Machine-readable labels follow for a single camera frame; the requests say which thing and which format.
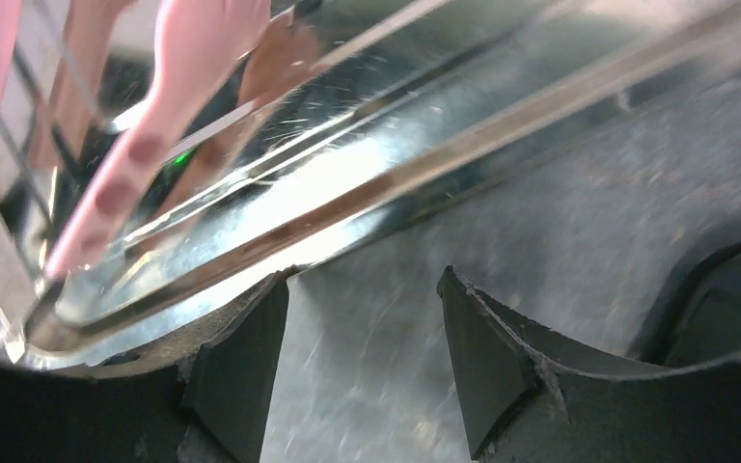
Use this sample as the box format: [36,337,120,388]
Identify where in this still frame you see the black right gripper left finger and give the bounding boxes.
[0,273,289,462]

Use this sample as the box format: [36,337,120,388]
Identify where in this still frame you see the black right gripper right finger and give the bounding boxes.
[437,267,741,462]

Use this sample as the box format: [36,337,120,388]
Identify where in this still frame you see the stainless steel serving tray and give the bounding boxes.
[0,1,741,369]

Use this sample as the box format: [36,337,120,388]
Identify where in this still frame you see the pink-handled metal tongs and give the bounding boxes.
[0,1,270,278]

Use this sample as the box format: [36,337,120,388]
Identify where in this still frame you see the black poker chip case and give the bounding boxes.
[626,241,741,368]

